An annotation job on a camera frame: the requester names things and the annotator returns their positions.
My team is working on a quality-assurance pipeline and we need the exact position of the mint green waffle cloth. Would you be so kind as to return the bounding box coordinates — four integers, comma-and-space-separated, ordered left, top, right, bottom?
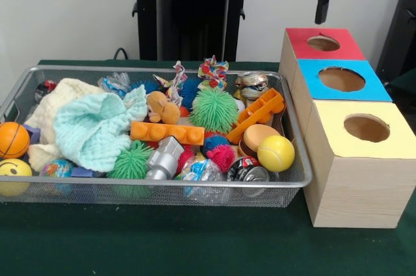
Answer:
53, 84, 148, 173

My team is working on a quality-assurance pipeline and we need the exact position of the wooden box with three holes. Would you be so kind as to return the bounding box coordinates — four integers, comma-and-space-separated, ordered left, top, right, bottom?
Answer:
278, 27, 416, 229

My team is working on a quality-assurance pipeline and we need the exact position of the clear mesh bin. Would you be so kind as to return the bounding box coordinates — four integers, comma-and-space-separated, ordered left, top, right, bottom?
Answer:
0, 64, 313, 208

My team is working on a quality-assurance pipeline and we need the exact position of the black upright panel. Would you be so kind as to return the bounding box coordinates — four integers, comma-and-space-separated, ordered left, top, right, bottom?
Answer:
375, 0, 416, 77

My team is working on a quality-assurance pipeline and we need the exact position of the dark green tablecloth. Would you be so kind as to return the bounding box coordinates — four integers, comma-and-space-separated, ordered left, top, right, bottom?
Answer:
386, 69, 416, 118
0, 58, 416, 276

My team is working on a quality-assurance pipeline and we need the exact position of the orange plastic toy block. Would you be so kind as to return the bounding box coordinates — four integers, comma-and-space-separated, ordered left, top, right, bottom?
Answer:
226, 87, 286, 145

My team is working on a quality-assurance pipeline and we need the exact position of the toy hamburger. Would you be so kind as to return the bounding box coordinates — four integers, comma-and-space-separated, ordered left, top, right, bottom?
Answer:
239, 123, 282, 160

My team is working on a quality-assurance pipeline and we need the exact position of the green spiky rubber ball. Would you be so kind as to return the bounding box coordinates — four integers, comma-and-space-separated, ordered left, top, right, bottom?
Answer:
188, 86, 240, 134

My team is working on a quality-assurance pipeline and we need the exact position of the yellow tennis ball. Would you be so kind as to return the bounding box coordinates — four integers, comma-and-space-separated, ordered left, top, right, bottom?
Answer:
257, 135, 296, 173

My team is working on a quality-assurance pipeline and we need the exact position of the brown plush monkey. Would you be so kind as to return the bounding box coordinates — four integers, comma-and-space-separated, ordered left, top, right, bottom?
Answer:
146, 90, 181, 125

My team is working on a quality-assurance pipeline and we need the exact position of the orange studded building brick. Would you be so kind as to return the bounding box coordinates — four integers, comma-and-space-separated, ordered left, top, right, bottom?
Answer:
129, 121, 206, 145

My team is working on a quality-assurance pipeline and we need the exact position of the cream waffle cloth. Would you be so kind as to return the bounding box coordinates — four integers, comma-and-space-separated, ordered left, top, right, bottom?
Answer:
24, 77, 105, 173

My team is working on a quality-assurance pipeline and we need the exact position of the orange basketball toy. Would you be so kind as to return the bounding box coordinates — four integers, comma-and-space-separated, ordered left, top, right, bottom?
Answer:
0, 122, 31, 160

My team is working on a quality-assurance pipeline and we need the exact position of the yellow smiley ball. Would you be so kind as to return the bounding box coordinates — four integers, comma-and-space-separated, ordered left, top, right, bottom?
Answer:
0, 158, 33, 197

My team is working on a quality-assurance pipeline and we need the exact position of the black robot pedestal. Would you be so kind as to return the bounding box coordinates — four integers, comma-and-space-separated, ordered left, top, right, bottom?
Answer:
125, 0, 263, 62

